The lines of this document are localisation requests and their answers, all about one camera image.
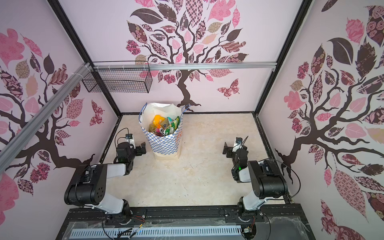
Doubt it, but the blue checkered paper bag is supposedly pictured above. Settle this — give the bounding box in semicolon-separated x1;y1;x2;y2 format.
139;103;191;160

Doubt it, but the orange pink Fox's fruits bag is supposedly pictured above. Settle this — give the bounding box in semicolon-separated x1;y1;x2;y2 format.
154;128;165;137

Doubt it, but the green Fox's candy bag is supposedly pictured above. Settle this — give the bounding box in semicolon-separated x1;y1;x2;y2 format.
164;126;177;136

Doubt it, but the gold snack bag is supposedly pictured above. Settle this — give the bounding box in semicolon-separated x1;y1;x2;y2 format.
159;118;173;130

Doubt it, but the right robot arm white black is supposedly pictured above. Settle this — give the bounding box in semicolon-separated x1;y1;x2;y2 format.
223;142;289;213

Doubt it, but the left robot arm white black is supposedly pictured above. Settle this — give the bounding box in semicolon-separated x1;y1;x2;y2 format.
64;142;147;218

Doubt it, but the yellow orange snack bag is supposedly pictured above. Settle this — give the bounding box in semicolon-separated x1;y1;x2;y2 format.
153;115;166;128

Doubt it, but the green snack packet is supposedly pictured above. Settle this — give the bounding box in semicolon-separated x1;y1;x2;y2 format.
171;116;181;131

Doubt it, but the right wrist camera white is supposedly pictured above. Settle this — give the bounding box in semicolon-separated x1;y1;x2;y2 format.
232;137;243;153

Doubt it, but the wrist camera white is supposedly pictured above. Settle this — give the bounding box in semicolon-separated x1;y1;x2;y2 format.
125;134;134;145
232;137;243;153

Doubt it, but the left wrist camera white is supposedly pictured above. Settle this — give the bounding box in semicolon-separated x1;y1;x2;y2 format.
125;134;134;145

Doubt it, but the black wire basket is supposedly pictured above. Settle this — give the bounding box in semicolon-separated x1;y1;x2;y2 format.
82;60;153;94

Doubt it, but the back aluminium rail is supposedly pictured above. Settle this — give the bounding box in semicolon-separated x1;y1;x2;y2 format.
93;62;277;71

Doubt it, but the aluminium rail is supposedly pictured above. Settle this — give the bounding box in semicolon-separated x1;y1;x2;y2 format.
1;63;92;173
93;62;277;71

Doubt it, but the white slotted cable duct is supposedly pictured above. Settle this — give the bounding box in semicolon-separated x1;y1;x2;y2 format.
67;226;242;240

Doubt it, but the left aluminium rail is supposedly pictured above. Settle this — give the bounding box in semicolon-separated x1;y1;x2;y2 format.
1;63;92;173

